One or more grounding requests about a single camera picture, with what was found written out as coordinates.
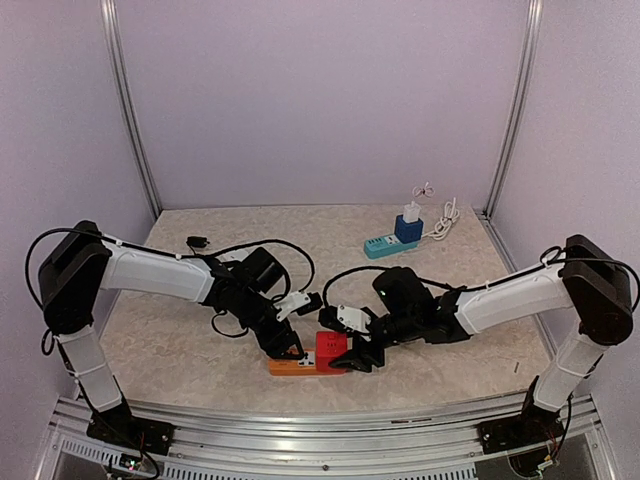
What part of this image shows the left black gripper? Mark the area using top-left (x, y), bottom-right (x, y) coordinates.
top-left (234, 289), bottom-right (305, 360)

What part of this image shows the orange power strip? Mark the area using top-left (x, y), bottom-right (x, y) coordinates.
top-left (267, 349), bottom-right (346, 377)

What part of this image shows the red cube socket adapter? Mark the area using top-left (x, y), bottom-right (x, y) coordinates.
top-left (314, 331), bottom-right (348, 375)

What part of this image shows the black charger plug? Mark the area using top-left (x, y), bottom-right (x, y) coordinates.
top-left (186, 236), bottom-right (209, 249)

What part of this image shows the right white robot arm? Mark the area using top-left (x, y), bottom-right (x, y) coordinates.
top-left (319, 234), bottom-right (639, 444)

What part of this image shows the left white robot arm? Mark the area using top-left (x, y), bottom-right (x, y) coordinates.
top-left (96, 291), bottom-right (322, 415)

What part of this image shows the blue cube socket adapter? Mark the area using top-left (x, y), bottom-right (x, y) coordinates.
top-left (394, 214), bottom-right (424, 244)

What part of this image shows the teal power strip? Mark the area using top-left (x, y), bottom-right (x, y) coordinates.
top-left (363, 234), bottom-right (419, 260)

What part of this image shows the small white charger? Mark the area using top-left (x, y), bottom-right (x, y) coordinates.
top-left (402, 201), bottom-right (421, 224)

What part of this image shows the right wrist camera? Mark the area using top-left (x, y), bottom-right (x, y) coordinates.
top-left (318, 305), bottom-right (371, 335)

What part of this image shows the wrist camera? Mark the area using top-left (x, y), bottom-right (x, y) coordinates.
top-left (318, 305), bottom-right (371, 335)
top-left (274, 291), bottom-right (323, 322)

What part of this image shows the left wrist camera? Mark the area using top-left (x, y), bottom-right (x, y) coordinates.
top-left (274, 291), bottom-right (323, 322)

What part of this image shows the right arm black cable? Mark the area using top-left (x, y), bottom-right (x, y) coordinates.
top-left (321, 264), bottom-right (501, 314)

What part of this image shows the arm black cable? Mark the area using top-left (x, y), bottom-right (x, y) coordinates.
top-left (321, 264), bottom-right (501, 314)
top-left (24, 227), bottom-right (317, 356)

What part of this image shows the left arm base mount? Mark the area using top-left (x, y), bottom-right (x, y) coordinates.
top-left (79, 383), bottom-right (175, 456)

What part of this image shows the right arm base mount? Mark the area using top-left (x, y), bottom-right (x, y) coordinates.
top-left (477, 376), bottom-right (566, 454)

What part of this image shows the aluminium front rail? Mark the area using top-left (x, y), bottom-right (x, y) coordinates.
top-left (30, 393), bottom-right (623, 479)

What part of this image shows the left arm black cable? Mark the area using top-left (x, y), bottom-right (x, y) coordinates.
top-left (24, 227), bottom-right (317, 356)

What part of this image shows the left aluminium frame post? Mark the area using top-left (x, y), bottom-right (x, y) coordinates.
top-left (100, 0), bottom-right (163, 220)

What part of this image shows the aluminium frame post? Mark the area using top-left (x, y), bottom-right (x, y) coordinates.
top-left (100, 0), bottom-right (163, 220)
top-left (483, 0), bottom-right (544, 221)

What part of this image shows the right aluminium frame post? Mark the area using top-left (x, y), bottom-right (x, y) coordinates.
top-left (483, 0), bottom-right (544, 221)

